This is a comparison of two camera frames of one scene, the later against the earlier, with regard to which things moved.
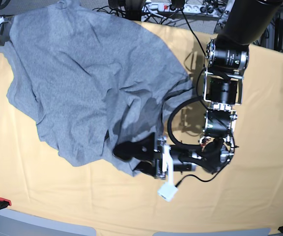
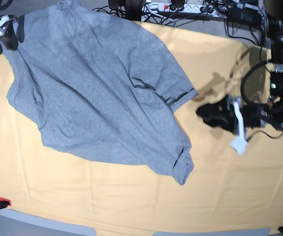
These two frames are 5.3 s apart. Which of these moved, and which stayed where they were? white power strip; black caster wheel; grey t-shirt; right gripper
Moved: right gripper; grey t-shirt
Stayed: white power strip; black caster wheel
